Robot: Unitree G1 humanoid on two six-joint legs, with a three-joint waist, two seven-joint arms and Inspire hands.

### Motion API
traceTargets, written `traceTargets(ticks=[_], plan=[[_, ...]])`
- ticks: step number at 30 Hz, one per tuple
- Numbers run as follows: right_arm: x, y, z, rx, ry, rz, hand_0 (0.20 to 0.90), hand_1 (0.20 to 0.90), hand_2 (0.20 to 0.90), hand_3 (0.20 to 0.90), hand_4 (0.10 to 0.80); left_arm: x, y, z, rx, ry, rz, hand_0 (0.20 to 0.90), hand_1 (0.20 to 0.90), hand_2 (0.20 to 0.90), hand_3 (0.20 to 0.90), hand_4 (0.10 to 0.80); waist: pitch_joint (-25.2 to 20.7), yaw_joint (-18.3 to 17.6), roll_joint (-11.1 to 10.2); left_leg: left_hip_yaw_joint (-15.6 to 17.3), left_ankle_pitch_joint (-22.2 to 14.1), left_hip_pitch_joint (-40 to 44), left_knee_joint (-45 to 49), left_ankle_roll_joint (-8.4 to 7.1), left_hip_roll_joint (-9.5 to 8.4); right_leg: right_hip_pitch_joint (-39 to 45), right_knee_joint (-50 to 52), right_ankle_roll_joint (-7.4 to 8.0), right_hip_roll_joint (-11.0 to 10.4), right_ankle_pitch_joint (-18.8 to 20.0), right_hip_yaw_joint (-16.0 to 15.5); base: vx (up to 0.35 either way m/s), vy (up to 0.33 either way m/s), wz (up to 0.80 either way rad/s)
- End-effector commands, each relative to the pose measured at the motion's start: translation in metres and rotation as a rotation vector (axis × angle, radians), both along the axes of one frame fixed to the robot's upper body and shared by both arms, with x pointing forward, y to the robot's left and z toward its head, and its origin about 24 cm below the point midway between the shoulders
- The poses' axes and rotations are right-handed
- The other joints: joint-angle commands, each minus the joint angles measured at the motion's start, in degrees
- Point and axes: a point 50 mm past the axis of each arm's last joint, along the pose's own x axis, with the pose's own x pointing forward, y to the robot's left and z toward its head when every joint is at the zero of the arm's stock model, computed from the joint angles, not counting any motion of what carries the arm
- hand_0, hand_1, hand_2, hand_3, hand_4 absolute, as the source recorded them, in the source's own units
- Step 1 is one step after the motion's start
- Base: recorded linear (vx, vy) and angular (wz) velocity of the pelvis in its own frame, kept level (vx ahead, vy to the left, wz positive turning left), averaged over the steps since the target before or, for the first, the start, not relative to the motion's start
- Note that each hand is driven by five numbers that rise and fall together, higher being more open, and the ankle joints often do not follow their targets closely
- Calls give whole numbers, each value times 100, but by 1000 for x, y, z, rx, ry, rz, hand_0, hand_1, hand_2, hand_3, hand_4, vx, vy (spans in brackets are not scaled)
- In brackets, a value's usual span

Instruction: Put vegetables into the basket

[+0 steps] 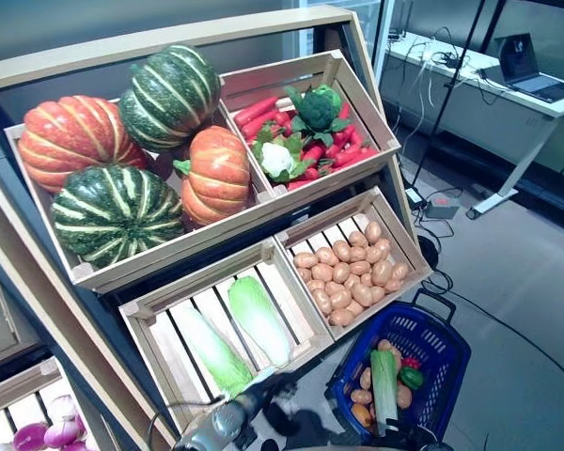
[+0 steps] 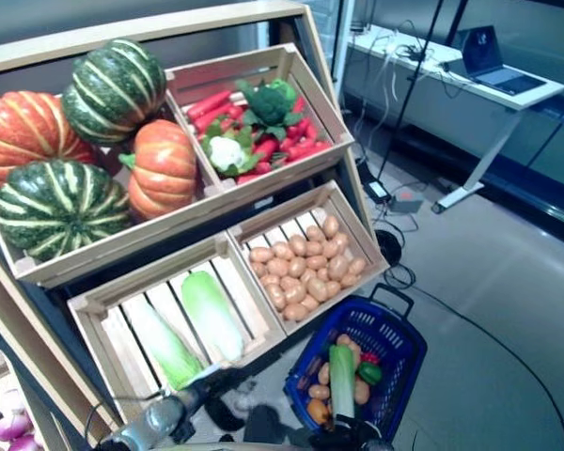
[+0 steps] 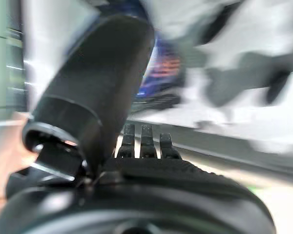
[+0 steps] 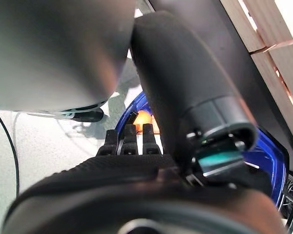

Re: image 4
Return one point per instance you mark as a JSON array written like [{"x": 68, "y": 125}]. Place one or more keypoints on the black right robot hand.
[{"x": 127, "y": 185}]

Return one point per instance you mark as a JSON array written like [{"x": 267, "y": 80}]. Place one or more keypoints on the blue plastic basket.
[{"x": 271, "y": 158}]

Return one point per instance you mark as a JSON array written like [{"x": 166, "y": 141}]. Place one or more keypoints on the orange round vegetable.
[{"x": 142, "y": 118}]

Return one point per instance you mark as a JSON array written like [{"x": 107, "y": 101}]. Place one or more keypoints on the silver robot leg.
[{"x": 51, "y": 48}]

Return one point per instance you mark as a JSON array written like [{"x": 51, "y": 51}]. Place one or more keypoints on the light wooden slatted crate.
[{"x": 278, "y": 73}]

